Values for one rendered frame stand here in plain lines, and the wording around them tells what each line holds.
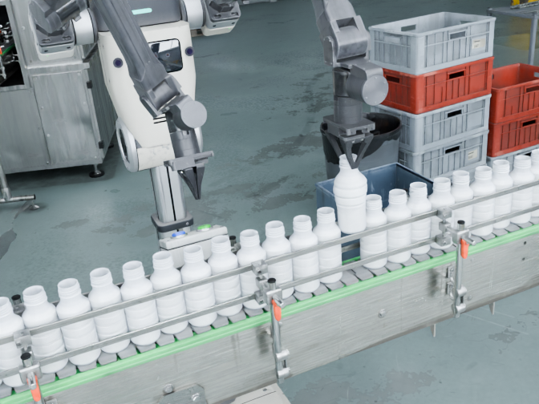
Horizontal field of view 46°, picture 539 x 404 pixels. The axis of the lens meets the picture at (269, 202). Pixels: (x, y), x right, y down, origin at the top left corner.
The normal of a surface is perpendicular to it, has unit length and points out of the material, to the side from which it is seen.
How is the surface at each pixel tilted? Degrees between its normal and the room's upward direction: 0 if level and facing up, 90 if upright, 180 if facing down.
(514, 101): 90
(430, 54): 90
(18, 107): 90
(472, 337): 0
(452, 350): 0
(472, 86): 90
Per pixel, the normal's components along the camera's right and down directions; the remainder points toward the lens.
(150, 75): 0.68, 0.38
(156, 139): 0.41, 0.35
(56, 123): 0.11, 0.40
